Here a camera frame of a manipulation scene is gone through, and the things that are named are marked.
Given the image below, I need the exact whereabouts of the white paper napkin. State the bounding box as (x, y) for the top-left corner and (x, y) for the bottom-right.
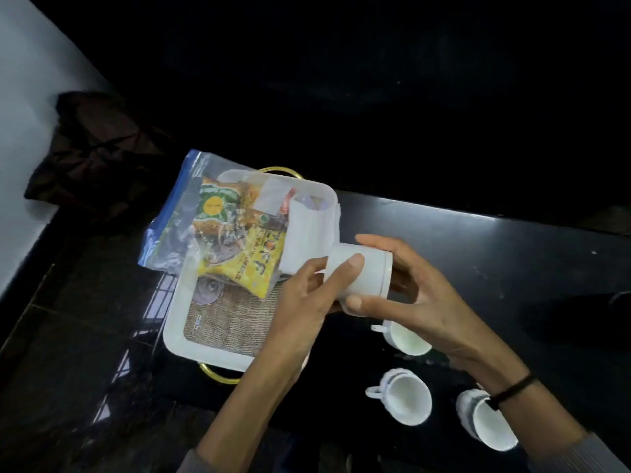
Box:
(277, 199), (342, 275)

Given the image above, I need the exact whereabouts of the person's right hand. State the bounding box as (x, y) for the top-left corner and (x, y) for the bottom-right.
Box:
(344, 233), (531, 401)

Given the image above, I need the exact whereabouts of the yellow snack packet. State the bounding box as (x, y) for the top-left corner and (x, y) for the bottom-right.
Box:
(197, 187), (296, 300)

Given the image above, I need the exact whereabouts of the brown cloth bag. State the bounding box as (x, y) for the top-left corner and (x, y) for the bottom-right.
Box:
(24, 91), (174, 217)

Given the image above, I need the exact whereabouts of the person's left hand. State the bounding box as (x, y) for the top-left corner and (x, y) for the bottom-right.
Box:
(258, 254), (367, 385)

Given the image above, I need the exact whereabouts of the black round holder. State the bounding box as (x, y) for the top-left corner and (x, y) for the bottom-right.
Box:
(522, 290), (631, 348)

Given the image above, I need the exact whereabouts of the white cup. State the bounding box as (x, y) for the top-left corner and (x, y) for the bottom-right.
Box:
(455, 388), (519, 453)
(370, 319), (433, 358)
(364, 367), (433, 427)
(323, 242), (394, 319)

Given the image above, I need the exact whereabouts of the black table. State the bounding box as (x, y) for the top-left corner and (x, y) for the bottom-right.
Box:
(162, 189), (631, 473)

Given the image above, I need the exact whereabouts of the clear zip bag blue strip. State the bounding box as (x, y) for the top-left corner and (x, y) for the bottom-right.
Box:
(137, 150), (296, 299)

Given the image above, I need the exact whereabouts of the white tray with gold handles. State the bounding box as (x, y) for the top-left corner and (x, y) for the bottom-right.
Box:
(162, 166), (341, 385)

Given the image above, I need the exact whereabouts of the person's right forearm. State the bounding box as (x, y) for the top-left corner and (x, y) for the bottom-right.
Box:
(485, 374), (631, 473)

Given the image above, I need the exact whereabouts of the person's left forearm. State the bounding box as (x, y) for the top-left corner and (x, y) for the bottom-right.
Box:
(177, 357), (309, 473)

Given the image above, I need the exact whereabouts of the green snack packet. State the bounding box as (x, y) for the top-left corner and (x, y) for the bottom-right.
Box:
(195, 177), (252, 264)

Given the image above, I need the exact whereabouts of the black wrist band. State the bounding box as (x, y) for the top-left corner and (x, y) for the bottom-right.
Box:
(485, 372), (538, 411)

